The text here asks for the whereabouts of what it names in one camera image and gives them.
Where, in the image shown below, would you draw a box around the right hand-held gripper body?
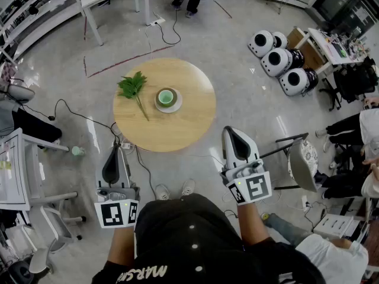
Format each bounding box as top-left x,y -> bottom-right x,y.
220,159 -> 272,206

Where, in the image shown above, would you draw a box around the white office chair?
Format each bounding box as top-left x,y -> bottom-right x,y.
28,188 -> 87,275

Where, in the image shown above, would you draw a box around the dark display cabinet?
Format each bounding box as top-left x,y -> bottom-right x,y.
313,0 -> 379,38

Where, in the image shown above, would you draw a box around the white capsule backpack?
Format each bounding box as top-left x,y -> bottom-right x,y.
248,30 -> 278,58
278,67 -> 319,97
271,31 -> 288,50

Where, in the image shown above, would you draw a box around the person's white shoe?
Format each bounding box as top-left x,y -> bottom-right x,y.
179,178 -> 196,197
155,183 -> 172,201

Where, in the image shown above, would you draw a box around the black office chair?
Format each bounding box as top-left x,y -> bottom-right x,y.
319,56 -> 379,112

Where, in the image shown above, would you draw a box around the white drawer unit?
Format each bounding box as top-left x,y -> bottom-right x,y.
313,213 -> 355,240

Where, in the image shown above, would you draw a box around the white round robot heads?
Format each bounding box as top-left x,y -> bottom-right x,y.
260,47 -> 305,78

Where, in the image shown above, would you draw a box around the white shelf rack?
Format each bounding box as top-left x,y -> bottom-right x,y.
0,0 -> 85,66

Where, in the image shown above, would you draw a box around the white cluttered desk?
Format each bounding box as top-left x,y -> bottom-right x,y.
306,27 -> 370,78

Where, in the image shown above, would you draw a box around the person's right white shoe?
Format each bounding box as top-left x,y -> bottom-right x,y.
179,178 -> 196,197

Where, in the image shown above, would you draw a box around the checkered cloth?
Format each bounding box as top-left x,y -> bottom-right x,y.
0,61 -> 16,81

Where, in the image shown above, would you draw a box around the green leaf sprig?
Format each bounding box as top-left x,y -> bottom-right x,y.
116,70 -> 150,122

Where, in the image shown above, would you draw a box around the person's left white shoe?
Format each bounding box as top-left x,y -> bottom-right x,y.
155,183 -> 172,201

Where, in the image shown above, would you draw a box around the white saucer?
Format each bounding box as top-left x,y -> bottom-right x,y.
155,92 -> 183,114

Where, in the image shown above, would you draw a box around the person's black shirt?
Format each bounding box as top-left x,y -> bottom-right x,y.
91,192 -> 326,284

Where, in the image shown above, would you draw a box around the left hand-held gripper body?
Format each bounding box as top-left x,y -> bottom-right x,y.
94,185 -> 140,229

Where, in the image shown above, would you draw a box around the person's right forearm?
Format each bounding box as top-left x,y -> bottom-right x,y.
236,201 -> 272,246

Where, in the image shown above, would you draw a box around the wooden crate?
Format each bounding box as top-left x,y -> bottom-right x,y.
286,27 -> 326,70

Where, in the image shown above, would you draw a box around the person's left forearm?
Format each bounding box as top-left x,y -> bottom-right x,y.
108,225 -> 137,267

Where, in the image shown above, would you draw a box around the brown glass bowl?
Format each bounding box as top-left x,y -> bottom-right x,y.
155,86 -> 182,109

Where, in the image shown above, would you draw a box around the grey chair patterned cushion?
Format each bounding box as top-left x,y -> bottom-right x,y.
260,132 -> 323,193

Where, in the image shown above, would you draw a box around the long black cable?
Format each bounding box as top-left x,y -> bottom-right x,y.
53,98 -> 119,138

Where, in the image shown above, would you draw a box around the white cable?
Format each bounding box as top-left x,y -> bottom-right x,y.
144,25 -> 155,59

